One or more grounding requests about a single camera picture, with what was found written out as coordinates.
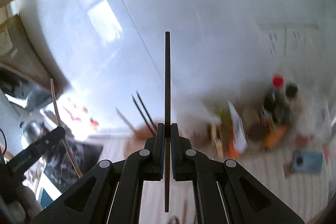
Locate black chopstick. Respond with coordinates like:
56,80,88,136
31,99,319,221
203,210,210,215
135,90,158,132
164,31,171,213

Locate light bamboo chopstick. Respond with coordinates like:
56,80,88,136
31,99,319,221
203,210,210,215
116,108,136,134

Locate metal cooking pot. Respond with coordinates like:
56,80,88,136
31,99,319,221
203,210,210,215
19,120,45,147

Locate beige cylindrical utensil holder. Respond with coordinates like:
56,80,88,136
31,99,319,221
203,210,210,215
123,122,158,159

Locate blue smartphone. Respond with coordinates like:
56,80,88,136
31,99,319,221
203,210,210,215
290,150,323,174

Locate dark range hood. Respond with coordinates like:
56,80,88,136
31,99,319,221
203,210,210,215
1,68,52,112

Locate soy sauce bottle red cap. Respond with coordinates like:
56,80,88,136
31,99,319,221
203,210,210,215
261,74,287,151

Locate dark cap bottle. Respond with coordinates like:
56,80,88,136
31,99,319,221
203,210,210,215
279,82,299,124

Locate colourful wall stickers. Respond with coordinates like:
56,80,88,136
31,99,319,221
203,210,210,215
63,104,99,131

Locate triple white wall socket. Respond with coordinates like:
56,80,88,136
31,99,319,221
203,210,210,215
257,23,320,58

